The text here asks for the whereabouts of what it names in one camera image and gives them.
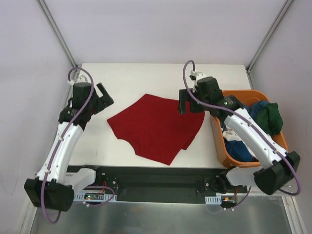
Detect red t-shirt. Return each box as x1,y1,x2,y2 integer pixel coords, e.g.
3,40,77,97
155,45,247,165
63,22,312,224
107,94,205,165

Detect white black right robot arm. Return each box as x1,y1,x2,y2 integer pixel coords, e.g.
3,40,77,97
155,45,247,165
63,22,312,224
178,70,302,196

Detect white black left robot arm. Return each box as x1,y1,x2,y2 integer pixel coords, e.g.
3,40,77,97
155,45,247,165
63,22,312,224
24,82,114,212

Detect white t-shirt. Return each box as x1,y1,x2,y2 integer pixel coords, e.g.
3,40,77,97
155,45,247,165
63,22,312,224
220,122,241,141

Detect orange plastic laundry basket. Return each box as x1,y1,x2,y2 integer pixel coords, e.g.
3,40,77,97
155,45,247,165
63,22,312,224
211,90,288,168

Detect blue t-shirt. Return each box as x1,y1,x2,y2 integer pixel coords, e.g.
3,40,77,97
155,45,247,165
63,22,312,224
223,100,269,162

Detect green t-shirt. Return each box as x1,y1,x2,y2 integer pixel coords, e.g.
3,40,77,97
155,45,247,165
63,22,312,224
255,103,283,136

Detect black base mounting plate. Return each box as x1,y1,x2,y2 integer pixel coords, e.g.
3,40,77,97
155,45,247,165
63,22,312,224
82,165,253,203

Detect left white cable duct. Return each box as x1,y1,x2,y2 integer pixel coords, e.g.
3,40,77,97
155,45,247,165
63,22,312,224
74,192,117,202

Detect white cable duct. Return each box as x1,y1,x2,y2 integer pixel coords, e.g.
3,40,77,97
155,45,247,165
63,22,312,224
74,192,117,202
205,195,222,205

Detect right white cable duct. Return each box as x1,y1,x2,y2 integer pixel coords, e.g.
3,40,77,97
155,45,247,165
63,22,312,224
205,195,222,205

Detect left aluminium frame post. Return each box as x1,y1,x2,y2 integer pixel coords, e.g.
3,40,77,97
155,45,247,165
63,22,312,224
36,0,78,67

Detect aluminium frame post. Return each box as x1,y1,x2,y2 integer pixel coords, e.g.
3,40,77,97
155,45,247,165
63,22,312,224
246,0,295,74
36,0,78,67

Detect aluminium front rail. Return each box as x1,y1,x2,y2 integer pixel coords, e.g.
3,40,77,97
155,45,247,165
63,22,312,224
276,178,297,194

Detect right aluminium frame post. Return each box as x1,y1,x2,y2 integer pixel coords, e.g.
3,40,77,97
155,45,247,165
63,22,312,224
246,0,295,74

